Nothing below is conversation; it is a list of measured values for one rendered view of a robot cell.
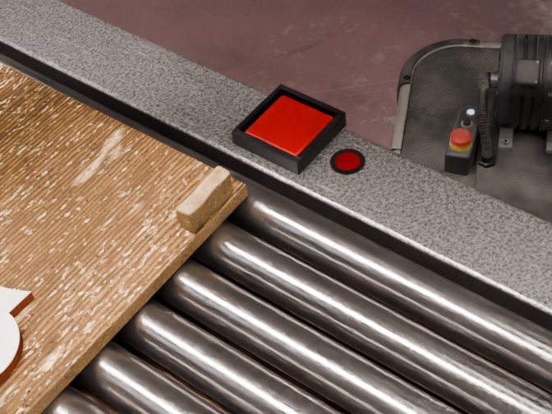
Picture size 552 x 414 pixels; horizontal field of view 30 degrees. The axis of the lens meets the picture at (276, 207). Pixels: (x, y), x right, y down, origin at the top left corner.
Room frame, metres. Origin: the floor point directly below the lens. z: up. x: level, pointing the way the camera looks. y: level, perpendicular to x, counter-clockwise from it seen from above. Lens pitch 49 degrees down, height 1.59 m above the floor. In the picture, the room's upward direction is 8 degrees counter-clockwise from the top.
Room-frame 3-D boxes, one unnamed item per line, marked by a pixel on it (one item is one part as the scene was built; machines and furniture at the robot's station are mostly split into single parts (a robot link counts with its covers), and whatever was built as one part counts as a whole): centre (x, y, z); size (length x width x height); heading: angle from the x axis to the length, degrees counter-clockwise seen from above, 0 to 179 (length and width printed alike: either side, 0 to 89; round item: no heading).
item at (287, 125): (0.68, -0.02, 0.92); 0.06 x 0.06 x 0.01; 46
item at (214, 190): (0.58, 0.06, 0.95); 0.06 x 0.02 x 0.03; 137
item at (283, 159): (0.68, -0.02, 0.92); 0.08 x 0.08 x 0.02; 46
